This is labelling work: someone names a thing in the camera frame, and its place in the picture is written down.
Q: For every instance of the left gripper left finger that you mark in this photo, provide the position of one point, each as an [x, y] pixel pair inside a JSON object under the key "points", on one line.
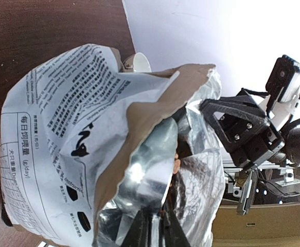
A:
{"points": [[139, 232]]}

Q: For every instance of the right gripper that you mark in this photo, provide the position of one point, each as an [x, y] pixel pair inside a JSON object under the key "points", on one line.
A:
{"points": [[242, 127]]}

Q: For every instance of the beige ceramic bowl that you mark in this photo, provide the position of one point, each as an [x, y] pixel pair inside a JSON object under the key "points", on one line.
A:
{"points": [[137, 63]]}

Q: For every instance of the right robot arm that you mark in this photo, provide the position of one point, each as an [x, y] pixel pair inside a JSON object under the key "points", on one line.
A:
{"points": [[291, 151]]}

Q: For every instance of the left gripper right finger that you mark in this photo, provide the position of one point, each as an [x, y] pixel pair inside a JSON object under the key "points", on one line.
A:
{"points": [[173, 232]]}

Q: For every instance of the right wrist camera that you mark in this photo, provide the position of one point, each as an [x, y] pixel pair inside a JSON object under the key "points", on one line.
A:
{"points": [[282, 82]]}

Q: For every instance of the pet food bag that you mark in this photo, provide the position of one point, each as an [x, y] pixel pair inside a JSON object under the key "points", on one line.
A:
{"points": [[68, 129]]}

